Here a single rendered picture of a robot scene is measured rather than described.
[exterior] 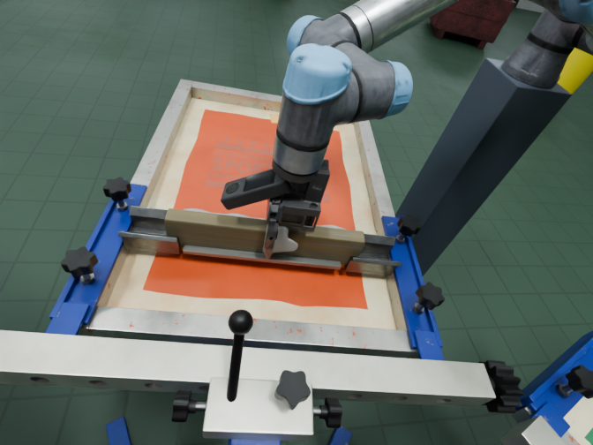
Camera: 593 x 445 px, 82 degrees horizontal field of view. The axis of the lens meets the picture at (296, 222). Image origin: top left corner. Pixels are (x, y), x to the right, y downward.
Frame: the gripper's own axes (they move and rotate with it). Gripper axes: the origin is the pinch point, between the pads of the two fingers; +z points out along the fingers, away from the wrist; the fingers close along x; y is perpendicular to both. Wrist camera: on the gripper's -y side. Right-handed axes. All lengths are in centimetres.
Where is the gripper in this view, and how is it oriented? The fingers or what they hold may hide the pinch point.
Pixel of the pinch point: (265, 243)
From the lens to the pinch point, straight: 64.9
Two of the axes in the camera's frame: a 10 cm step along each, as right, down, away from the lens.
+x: -0.1, -7.4, 6.8
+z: -1.9, 6.6, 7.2
